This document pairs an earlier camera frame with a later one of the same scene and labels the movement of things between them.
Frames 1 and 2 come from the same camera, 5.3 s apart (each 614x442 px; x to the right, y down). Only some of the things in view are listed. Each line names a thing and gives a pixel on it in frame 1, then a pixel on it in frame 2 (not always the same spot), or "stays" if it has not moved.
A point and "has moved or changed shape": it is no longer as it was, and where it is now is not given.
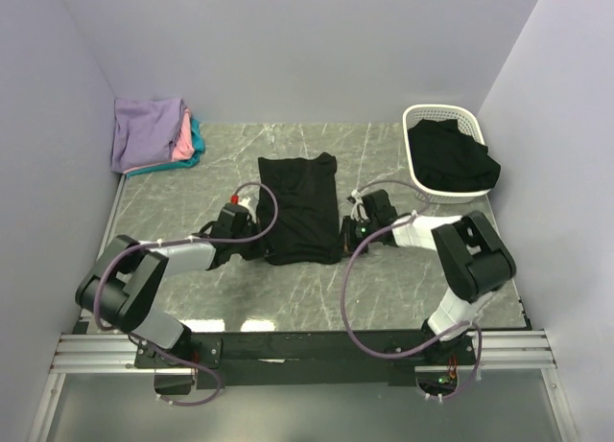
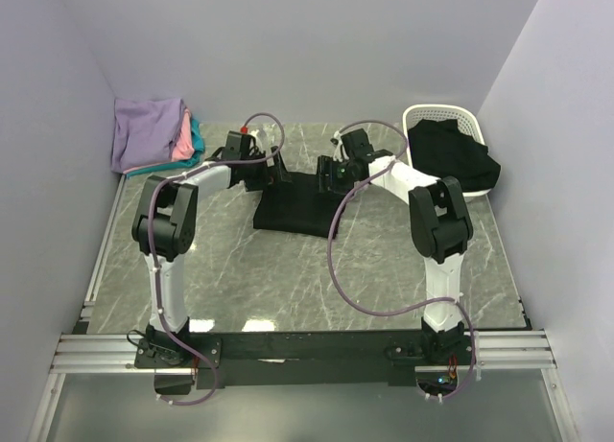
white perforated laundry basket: [469, 126] stays
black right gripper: [349, 245] → [326, 167]
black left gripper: [259, 249] → [273, 174]
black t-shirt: [308, 230] has moved or changed shape
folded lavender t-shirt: [145, 131] stays
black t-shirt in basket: [447, 159] stays
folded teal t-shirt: [198, 140] stays
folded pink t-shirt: [183, 148] stays
